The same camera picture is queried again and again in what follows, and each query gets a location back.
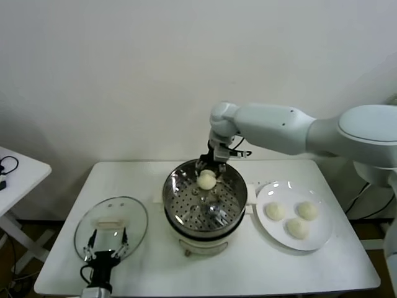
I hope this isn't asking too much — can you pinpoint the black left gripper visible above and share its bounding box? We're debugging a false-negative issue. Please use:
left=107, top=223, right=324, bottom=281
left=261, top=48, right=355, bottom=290
left=83, top=228, right=130, bottom=288

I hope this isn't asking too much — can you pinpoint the white round plate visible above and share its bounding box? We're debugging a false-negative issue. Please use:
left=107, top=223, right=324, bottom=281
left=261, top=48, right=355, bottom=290
left=256, top=181, right=334, bottom=251

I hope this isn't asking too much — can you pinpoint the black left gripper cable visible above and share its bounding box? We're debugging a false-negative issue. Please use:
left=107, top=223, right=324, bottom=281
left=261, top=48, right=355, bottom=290
left=79, top=263, right=94, bottom=284

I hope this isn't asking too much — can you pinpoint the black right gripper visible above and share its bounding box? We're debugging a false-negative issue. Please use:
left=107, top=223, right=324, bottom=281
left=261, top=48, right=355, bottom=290
left=195, top=141, right=227, bottom=184

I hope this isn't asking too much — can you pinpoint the white steamed baozi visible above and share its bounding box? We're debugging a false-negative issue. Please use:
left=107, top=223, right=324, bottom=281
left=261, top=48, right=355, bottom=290
left=297, top=201, right=319, bottom=221
left=264, top=202, right=286, bottom=222
left=285, top=218, right=310, bottom=240
left=197, top=169, right=216, bottom=190

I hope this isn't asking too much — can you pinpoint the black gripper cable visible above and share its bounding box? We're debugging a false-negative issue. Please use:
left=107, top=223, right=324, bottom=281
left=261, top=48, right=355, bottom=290
left=228, top=136, right=252, bottom=158
left=79, top=263, right=94, bottom=284

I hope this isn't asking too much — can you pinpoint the looped black cable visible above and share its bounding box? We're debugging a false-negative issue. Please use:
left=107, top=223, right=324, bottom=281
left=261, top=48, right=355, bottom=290
left=0, top=156, right=20, bottom=176

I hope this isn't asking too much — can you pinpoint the stainless steel steamer basket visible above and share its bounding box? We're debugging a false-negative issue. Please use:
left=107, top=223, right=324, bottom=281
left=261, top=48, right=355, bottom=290
left=163, top=158, right=249, bottom=232

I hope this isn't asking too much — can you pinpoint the white electric cooker pot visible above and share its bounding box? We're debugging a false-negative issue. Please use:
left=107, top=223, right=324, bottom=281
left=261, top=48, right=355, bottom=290
left=153, top=183, right=259, bottom=258

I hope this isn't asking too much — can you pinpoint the glass pot lid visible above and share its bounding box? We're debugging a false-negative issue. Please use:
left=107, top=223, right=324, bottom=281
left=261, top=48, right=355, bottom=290
left=73, top=196, right=149, bottom=264

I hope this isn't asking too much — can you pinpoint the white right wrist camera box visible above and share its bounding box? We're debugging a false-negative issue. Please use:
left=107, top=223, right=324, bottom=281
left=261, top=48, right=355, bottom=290
left=213, top=143, right=232, bottom=164

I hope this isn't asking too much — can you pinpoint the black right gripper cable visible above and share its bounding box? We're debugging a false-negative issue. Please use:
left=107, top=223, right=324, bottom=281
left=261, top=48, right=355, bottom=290
left=228, top=136, right=252, bottom=158

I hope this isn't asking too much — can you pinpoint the white folding side table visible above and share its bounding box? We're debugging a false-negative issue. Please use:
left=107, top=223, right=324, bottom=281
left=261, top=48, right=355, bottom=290
left=0, top=146, right=53, bottom=274

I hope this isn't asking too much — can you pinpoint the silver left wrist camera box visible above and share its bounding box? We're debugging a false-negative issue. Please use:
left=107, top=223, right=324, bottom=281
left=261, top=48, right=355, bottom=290
left=81, top=287, right=112, bottom=298

